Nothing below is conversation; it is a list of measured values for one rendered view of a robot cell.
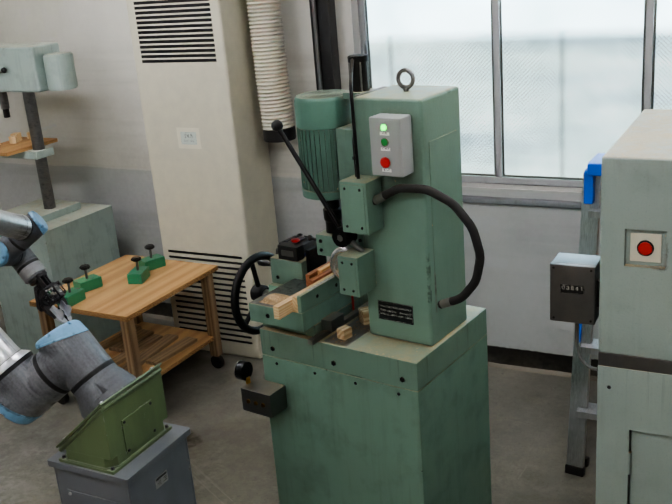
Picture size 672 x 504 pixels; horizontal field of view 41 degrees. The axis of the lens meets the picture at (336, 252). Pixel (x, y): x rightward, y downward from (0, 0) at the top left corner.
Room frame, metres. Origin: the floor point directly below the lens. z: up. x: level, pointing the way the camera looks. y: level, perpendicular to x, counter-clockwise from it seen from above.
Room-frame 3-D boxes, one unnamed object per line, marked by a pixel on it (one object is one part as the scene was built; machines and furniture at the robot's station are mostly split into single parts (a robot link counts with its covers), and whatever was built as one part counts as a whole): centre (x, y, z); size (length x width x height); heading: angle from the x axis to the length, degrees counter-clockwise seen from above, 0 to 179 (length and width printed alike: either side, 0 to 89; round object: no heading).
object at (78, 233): (4.56, 1.46, 0.79); 0.62 x 0.48 x 1.58; 59
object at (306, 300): (2.71, -0.06, 0.93); 0.60 x 0.02 x 0.06; 143
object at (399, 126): (2.40, -0.17, 1.40); 0.10 x 0.06 x 0.16; 53
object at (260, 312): (2.80, 0.06, 0.87); 0.61 x 0.30 x 0.06; 143
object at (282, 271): (2.85, 0.13, 0.92); 0.15 x 0.13 x 0.09; 143
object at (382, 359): (2.63, -0.10, 0.76); 0.57 x 0.45 x 0.09; 53
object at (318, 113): (2.70, 0.00, 1.35); 0.18 x 0.18 x 0.31
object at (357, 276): (2.46, -0.06, 1.02); 0.09 x 0.07 x 0.12; 143
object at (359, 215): (2.45, -0.08, 1.23); 0.09 x 0.08 x 0.15; 53
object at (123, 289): (3.91, 0.98, 0.32); 0.66 x 0.57 x 0.64; 150
